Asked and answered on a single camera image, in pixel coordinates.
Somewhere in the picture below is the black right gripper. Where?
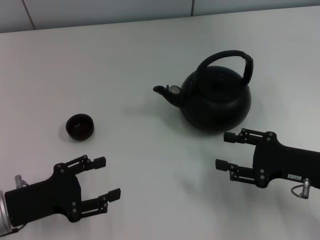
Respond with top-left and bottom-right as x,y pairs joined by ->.
215,127 -> 320,190

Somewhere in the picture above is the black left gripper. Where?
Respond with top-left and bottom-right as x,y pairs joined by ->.
4,154 -> 122,227

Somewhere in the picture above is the black round teapot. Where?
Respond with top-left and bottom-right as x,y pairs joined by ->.
152,49 -> 254,134

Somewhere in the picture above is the dark small teacup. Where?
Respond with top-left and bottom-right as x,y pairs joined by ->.
65,113 -> 96,141

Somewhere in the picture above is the right wrist connector cable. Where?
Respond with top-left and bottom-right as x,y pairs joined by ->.
290,178 -> 312,200

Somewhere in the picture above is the wrist connector cable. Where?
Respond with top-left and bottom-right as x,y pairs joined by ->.
9,174 -> 30,232
290,178 -> 312,200

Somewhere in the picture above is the left wrist connector cable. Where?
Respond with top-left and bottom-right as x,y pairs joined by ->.
9,174 -> 30,232

